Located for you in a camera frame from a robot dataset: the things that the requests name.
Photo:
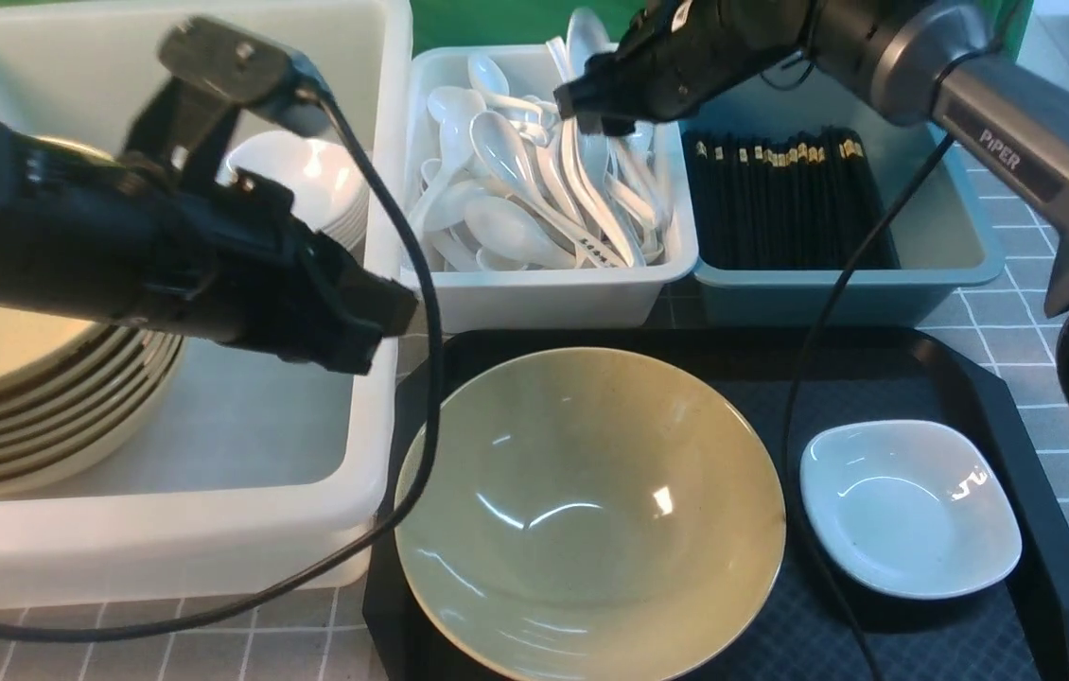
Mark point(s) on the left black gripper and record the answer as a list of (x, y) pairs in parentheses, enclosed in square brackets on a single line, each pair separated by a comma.
[(230, 262)]

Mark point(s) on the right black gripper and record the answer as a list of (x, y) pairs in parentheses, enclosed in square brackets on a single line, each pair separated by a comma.
[(675, 56)]

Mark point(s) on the white ceramic soup spoon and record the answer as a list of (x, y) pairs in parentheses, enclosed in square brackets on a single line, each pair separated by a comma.
[(586, 36)]

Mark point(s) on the beige noodle bowl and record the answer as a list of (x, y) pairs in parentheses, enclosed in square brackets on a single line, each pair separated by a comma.
[(593, 514)]

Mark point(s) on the white square sauce dish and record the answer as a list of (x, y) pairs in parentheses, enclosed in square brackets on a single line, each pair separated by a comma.
[(910, 509)]

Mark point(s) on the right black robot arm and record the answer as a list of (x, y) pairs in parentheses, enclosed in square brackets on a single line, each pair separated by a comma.
[(909, 61)]

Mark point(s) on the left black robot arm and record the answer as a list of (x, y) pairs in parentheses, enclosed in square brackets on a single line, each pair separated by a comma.
[(65, 249)]

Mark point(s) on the pile of white spoons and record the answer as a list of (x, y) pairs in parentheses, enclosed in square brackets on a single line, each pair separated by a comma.
[(504, 183)]

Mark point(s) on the stack of white dishes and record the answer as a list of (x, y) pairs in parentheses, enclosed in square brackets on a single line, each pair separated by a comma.
[(330, 193)]

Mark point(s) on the white spoon bin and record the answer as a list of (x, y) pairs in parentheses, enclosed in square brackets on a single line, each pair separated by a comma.
[(578, 298)]

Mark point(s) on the blue-grey chopstick bin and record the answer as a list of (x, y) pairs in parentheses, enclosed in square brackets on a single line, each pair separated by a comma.
[(942, 236)]

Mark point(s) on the large white plastic bin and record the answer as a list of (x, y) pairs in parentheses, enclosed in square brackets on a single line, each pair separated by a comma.
[(251, 468)]

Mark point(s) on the pile of black chopsticks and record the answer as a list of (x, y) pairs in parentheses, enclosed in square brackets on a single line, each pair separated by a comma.
[(804, 203)]

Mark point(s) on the stack of beige bowls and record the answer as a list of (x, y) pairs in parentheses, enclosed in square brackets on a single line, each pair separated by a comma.
[(73, 392)]

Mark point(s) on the black serving tray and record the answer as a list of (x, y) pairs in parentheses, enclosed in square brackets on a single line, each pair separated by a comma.
[(1018, 631)]

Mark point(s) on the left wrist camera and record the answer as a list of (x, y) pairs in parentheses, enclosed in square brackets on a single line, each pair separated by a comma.
[(275, 82)]

